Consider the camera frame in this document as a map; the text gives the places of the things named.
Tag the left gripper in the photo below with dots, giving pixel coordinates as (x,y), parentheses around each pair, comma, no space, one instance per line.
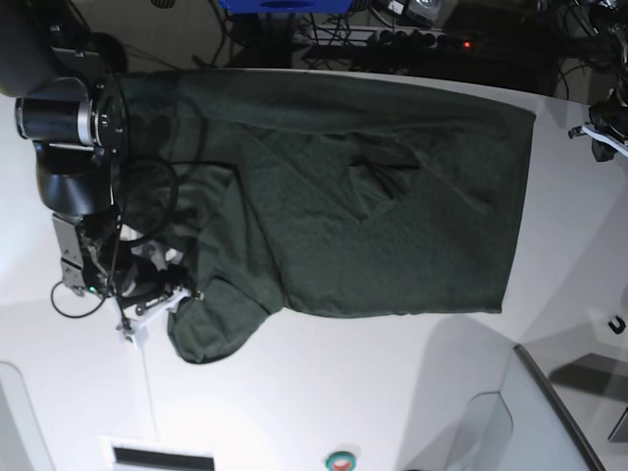
(609,116)

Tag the dark green t-shirt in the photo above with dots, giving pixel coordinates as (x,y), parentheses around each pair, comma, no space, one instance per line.
(330,196)

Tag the grey monitor edge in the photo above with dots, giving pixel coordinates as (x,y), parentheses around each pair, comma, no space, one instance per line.
(588,390)

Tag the small black hook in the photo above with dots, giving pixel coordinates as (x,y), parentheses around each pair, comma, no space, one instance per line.
(617,325)

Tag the grey power strip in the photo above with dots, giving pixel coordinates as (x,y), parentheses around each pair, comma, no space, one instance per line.
(418,39)

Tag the blue box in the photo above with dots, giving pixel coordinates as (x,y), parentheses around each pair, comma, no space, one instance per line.
(286,6)

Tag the red green emergency button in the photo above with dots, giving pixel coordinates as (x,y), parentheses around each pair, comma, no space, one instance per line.
(340,461)

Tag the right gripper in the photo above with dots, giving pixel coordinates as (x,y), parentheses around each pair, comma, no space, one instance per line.
(144,274)

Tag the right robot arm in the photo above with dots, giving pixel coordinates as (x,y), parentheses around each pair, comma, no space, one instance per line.
(65,80)

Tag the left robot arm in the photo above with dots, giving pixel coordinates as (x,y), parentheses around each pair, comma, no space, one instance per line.
(608,21)

